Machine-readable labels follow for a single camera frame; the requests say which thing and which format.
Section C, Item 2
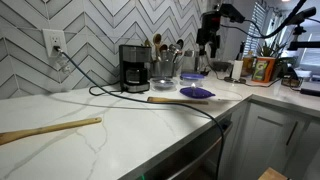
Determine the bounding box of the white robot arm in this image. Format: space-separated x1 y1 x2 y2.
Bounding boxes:
196 4 245 58

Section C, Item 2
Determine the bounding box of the clear lunchbox with silver plate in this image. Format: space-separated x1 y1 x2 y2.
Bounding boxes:
150 77 177 91

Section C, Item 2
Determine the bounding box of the wooden spatula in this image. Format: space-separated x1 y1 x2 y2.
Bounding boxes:
147 97 209 105

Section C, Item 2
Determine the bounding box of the steel utensil holder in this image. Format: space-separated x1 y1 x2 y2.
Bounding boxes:
151 61 174 78

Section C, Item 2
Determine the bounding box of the clear container with blue lid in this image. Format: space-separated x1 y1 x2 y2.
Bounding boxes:
180 73 204 87

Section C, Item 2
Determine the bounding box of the purple plastic lid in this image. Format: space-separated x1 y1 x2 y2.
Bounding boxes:
180 87 213 99

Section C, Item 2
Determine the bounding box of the black coffee maker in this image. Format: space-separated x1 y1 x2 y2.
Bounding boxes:
119 45 151 93

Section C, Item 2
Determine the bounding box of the black ladle in holder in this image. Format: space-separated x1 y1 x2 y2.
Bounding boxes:
173 39 184 62

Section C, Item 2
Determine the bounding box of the wooden spoon in holder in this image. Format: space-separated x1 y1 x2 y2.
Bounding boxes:
153 33 161 61

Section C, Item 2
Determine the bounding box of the white paper roll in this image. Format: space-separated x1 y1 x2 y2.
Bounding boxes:
231 60 243 80

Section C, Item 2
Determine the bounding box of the orange Gatorade tub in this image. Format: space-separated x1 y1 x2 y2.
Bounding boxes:
252 57 275 83

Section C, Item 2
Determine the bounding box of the potted green plant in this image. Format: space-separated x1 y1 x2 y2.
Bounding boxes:
256 37 297 80

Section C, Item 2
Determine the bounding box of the long wooden spoon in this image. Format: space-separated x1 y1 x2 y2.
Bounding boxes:
0 117 102 145

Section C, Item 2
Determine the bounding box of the clear plastic cable tag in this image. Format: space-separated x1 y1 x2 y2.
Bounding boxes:
56 54 71 74

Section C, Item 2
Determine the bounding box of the dark blue power cable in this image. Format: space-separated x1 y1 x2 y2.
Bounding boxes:
53 46 225 180

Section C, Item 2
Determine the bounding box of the white wall power outlet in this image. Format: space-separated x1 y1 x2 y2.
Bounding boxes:
42 29 67 58

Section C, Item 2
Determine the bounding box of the black camera on stand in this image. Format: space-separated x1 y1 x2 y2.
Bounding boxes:
288 7 316 25

